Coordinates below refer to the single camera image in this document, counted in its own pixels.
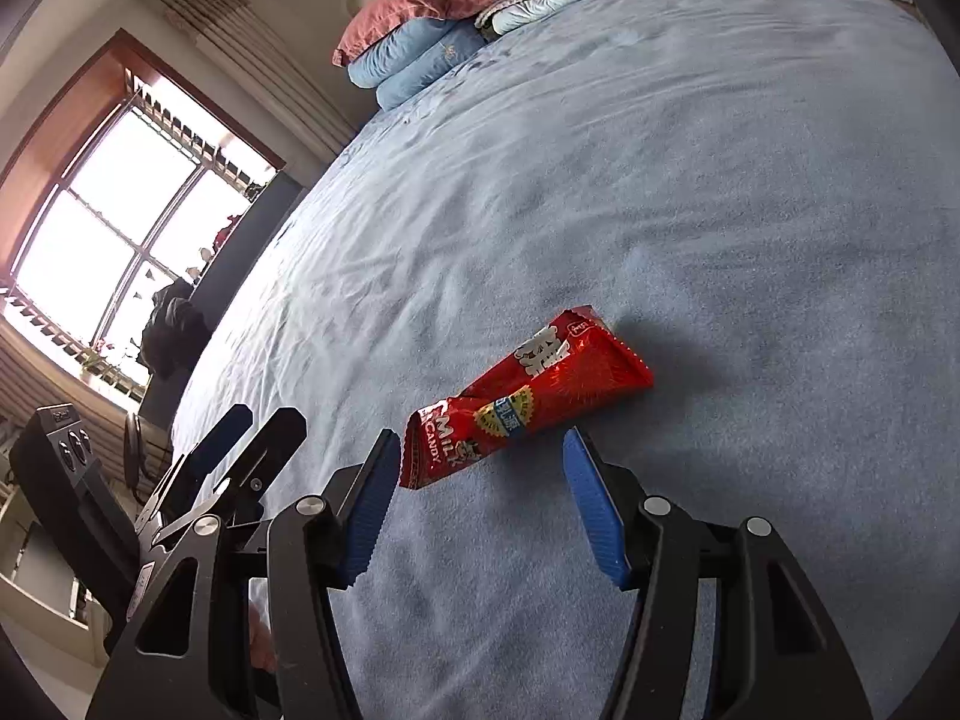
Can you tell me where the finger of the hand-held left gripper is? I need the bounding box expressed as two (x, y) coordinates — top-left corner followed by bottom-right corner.
(152, 405), (310, 554)
(137, 402), (254, 535)

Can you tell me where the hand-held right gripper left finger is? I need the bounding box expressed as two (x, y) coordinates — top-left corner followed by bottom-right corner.
(86, 427), (404, 720)

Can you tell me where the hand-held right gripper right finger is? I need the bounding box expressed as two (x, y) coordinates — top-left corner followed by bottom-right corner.
(562, 426), (875, 720)

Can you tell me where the long red candy wrapper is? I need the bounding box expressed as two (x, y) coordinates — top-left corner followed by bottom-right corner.
(397, 305), (655, 491)

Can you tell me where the striped curtain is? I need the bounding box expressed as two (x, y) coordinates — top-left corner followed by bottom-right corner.
(0, 315), (147, 481)

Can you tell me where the dark clothes pile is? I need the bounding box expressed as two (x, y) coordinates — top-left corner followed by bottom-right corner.
(139, 281), (211, 380)

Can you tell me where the dark window ledge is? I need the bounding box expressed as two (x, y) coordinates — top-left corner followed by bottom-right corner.
(142, 172), (305, 421)

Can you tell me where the wood framed window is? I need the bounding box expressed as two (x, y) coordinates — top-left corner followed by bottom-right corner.
(0, 30), (286, 391)

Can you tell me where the beige curtain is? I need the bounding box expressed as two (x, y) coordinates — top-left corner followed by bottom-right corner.
(139, 0), (361, 188)

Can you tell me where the folded light blue quilt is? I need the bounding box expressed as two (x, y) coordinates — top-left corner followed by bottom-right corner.
(347, 15), (500, 110)

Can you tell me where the folded floral blanket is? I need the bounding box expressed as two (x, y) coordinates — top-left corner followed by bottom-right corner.
(476, 0), (623, 42)

